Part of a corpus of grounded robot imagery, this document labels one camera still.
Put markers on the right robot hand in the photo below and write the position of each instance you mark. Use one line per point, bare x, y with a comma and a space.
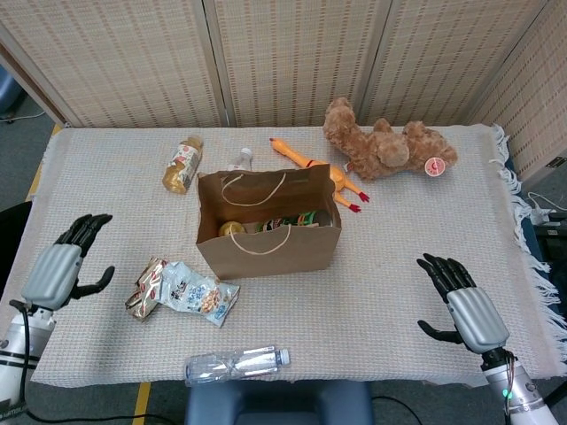
478, 319

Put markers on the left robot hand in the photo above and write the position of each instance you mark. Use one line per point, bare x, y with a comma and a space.
51, 274

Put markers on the brown snack packet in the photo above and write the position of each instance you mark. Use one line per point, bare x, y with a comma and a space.
142, 301

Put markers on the silver snack packet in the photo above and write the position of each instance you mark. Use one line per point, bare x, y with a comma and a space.
199, 296

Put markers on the yellow pear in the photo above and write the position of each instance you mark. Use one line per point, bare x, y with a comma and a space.
231, 229

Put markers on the green box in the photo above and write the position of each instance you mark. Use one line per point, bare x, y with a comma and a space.
305, 218

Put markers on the transparent plastic water bottle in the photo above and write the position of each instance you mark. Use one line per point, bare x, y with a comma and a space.
230, 365

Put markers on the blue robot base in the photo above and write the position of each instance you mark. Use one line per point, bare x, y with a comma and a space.
274, 403

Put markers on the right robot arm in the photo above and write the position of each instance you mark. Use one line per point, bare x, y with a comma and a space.
522, 398

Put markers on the amber tea bottle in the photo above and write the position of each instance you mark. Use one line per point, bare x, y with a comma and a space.
181, 168

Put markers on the brown paper shopping bag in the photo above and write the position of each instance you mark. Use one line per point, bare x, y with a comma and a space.
266, 265

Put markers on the clear bottle with white cap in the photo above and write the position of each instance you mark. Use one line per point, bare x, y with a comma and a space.
243, 158

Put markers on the black furniture piece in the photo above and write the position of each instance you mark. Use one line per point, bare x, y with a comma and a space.
13, 239

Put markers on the beige woven tablecloth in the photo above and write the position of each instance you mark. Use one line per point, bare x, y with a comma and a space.
376, 274

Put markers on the blue office chair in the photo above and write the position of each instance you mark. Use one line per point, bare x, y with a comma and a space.
6, 93

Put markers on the brown teddy bear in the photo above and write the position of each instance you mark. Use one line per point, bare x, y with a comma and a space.
381, 150

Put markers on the yellow rubber chicken toy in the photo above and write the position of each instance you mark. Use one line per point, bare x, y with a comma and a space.
341, 179

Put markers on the woven folding screen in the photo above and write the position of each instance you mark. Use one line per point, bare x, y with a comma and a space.
133, 66

